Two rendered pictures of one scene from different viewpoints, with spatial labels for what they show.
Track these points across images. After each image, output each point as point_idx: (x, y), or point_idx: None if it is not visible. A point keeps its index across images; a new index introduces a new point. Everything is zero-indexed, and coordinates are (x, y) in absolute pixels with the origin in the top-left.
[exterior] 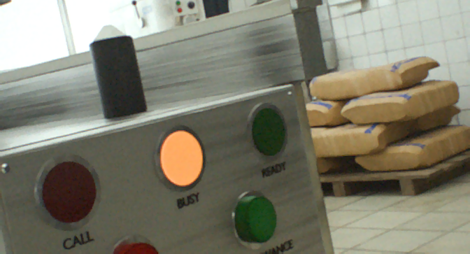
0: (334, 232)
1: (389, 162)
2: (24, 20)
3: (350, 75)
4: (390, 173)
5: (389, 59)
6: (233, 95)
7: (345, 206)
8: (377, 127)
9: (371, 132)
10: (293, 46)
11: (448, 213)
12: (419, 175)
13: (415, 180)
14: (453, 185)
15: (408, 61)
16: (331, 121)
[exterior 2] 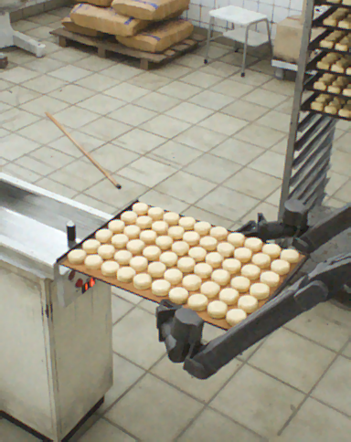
0: (95, 97)
1: (136, 44)
2: None
3: None
4: (135, 52)
5: None
6: None
7: (104, 69)
8: (132, 20)
9: (128, 24)
10: None
11: (164, 95)
12: (153, 59)
13: (150, 61)
14: (172, 67)
15: None
16: (103, 4)
